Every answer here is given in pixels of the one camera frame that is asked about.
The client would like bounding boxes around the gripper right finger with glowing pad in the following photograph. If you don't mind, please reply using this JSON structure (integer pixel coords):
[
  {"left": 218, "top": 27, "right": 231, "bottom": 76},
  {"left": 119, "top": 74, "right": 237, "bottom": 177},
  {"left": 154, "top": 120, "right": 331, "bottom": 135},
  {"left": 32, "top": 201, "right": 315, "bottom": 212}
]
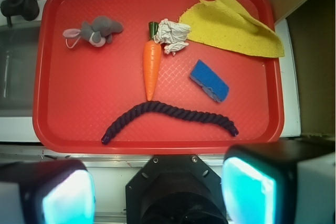
[{"left": 221, "top": 140, "right": 335, "bottom": 223}]

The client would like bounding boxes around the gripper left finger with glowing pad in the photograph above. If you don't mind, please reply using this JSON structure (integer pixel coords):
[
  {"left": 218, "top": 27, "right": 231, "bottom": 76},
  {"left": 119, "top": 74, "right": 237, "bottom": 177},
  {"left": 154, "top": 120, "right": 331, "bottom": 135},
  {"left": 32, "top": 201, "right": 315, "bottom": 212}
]
[{"left": 1, "top": 159, "right": 96, "bottom": 223}]

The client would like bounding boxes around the orange plastic carrot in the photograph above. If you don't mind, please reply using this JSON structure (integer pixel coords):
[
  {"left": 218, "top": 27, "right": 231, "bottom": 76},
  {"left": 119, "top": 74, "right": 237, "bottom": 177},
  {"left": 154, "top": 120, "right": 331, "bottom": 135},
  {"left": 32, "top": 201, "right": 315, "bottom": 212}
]
[{"left": 143, "top": 22, "right": 162, "bottom": 101}]

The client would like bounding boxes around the blue sponge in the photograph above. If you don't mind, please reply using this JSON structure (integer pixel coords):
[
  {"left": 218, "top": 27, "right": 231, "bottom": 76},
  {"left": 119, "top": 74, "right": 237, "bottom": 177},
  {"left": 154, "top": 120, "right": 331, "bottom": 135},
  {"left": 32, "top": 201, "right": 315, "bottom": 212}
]
[{"left": 190, "top": 60, "right": 229, "bottom": 103}]

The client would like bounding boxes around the red plastic tray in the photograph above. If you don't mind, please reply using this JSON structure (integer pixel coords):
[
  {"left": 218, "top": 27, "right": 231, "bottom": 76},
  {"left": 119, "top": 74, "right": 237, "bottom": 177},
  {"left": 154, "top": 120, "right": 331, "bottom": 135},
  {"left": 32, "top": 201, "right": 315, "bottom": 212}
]
[{"left": 33, "top": 0, "right": 284, "bottom": 155}]

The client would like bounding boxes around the metal sink basin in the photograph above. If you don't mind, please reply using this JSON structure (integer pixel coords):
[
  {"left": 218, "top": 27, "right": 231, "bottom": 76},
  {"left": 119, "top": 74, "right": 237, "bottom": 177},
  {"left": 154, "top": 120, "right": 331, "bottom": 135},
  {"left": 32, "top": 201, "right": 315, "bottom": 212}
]
[{"left": 1, "top": 23, "right": 40, "bottom": 117}]

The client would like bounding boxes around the grey plush mouse toy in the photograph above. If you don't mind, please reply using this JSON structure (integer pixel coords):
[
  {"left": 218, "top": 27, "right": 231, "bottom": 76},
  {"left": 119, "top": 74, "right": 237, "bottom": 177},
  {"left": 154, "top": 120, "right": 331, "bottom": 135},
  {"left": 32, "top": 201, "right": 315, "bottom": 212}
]
[{"left": 62, "top": 16, "right": 123, "bottom": 49}]

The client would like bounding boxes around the yellow cloth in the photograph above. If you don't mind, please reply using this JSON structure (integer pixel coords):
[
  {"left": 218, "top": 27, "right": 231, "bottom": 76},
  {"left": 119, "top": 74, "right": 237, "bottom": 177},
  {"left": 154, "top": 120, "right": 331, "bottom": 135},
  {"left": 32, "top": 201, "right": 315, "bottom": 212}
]
[{"left": 178, "top": 0, "right": 285, "bottom": 58}]

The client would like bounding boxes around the crumpled white paper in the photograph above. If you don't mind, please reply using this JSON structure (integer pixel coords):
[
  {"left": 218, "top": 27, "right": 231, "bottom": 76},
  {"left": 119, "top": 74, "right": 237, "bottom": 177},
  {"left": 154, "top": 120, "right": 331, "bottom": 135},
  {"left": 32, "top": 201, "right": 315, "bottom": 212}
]
[{"left": 154, "top": 18, "right": 191, "bottom": 56}]

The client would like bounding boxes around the black octagonal mount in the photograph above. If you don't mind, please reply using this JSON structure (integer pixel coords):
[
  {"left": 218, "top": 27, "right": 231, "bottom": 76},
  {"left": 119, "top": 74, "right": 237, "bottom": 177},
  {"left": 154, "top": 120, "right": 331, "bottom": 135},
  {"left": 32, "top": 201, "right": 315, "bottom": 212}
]
[{"left": 125, "top": 155, "right": 228, "bottom": 223}]

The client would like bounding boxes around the dark purple rope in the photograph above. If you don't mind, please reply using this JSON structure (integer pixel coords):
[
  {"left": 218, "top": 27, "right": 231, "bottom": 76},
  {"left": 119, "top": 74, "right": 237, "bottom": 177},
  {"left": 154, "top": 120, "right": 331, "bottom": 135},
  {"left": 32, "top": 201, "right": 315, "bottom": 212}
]
[{"left": 101, "top": 101, "right": 239, "bottom": 146}]

